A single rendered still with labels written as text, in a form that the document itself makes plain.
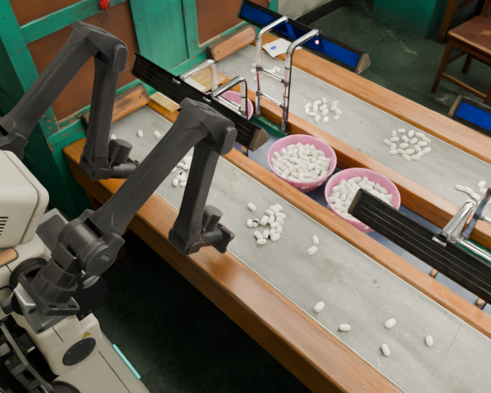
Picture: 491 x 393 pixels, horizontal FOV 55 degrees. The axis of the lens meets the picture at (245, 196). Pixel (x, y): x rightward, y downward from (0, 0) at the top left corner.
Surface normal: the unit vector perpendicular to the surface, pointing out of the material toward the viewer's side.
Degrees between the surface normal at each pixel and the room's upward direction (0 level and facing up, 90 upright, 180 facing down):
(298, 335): 0
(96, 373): 0
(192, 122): 27
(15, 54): 90
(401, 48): 0
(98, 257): 95
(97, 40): 90
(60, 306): 53
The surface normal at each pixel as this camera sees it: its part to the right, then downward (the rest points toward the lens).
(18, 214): 0.68, 0.54
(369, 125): -0.01, -0.66
